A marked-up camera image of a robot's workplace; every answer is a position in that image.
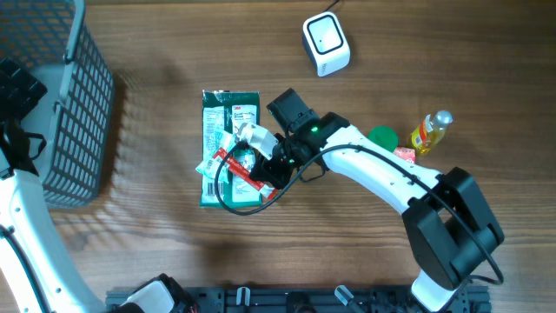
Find red stick sachet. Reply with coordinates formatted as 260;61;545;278
219;156;278;203

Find green white gloves packet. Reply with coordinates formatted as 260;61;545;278
200;90;262;209

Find green lid round jar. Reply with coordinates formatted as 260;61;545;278
367;125;399;152

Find yellow oil bottle silver cap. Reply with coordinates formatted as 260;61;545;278
409;110;453;156

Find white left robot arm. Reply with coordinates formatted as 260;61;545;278
1;57;115;312

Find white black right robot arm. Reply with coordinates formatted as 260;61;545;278
238;89;504;312

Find white barcode scanner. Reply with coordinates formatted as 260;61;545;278
301;11;351;77

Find grey plastic mesh basket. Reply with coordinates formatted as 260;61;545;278
1;0;115;209

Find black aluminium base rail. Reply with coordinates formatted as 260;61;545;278
105;285;493;313

